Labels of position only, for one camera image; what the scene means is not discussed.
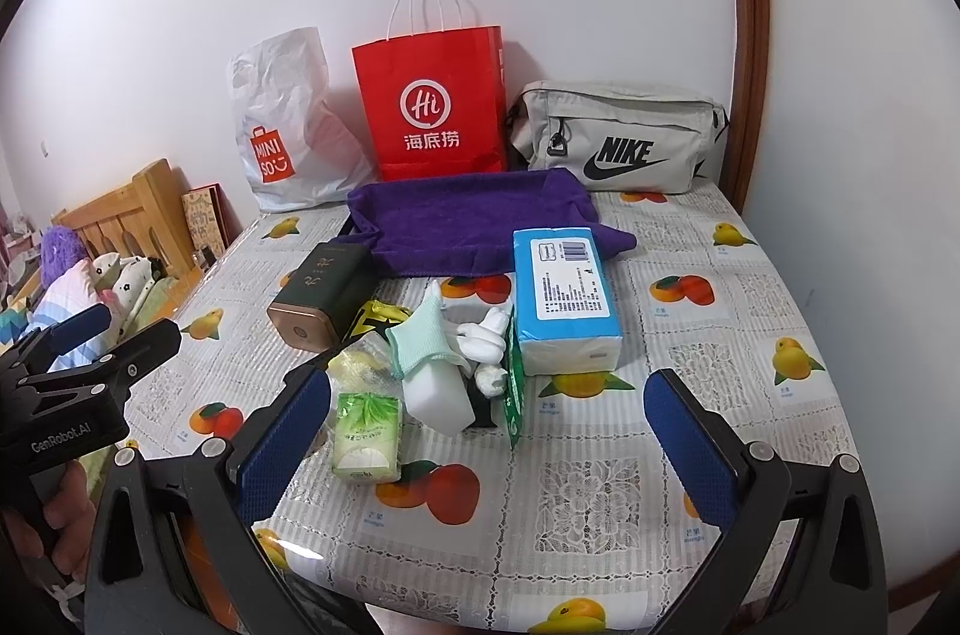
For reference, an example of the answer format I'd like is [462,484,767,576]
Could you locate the green pocket tissue pack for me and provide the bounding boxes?
[332,393,404,484]

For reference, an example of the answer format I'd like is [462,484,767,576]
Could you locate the white sponge block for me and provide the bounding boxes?
[402,359,475,435]

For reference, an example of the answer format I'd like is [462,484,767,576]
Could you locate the dark green rectangular box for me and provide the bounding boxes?
[267,242,377,353]

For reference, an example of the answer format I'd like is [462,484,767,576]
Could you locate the yellow black striped pouch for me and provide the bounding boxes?
[345,299,412,341]

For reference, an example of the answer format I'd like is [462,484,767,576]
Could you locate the white and green glove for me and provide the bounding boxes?
[386,281,467,380]

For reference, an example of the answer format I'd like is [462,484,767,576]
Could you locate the green wet wipe sachet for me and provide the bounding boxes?
[503,320,526,450]

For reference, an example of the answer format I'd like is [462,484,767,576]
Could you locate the person's left hand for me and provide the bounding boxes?
[2,461,96,583]

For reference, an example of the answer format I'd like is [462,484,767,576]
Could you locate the plush toys on bed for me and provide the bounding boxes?
[2,225,174,371]

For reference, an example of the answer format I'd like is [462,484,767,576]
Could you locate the wooden headboard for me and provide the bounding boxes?
[52,158,195,278]

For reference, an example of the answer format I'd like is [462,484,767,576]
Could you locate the brown framed picture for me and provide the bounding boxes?
[181,183,231,266]

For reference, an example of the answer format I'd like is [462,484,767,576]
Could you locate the blue tissue pack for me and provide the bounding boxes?
[512,227,623,377]

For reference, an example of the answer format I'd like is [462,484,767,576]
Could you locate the white Miniso plastic bag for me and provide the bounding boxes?
[226,28,376,213]

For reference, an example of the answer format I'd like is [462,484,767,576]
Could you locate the purple towel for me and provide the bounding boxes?
[337,169,636,278]

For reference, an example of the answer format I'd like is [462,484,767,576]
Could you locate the grey Nike waist bag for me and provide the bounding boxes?
[508,81,729,195]

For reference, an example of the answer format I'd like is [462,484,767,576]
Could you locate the red Haidilao paper bag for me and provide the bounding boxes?
[352,25,508,182]

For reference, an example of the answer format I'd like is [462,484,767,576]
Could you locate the brown door frame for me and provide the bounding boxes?
[719,0,771,213]

